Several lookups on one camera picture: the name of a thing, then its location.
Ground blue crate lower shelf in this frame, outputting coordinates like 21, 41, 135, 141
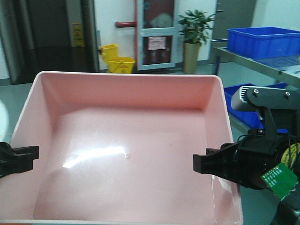
224, 83, 292, 128

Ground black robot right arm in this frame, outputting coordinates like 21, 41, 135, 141
193, 133, 300, 225

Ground blue crate on shelf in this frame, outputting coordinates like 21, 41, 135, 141
227, 27, 300, 59

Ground green circuit board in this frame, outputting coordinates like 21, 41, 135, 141
261, 163, 298, 200

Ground yellow wet floor sign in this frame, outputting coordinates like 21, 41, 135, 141
72, 22, 85, 47

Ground fire hose cabinet door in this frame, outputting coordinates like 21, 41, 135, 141
135, 0, 178, 71

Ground pink plastic bin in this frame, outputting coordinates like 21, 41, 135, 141
0, 71, 243, 225

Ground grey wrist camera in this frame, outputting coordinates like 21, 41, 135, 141
231, 86, 300, 140

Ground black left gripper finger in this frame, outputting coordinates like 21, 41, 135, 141
0, 142, 39, 178

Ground yellow mop bucket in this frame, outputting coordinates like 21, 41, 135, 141
99, 44, 135, 74

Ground steel shelf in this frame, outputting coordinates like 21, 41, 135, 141
213, 47, 300, 132

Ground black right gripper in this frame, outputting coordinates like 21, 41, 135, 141
193, 135, 295, 189

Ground potted plant gold pot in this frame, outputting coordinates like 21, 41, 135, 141
179, 9, 215, 74

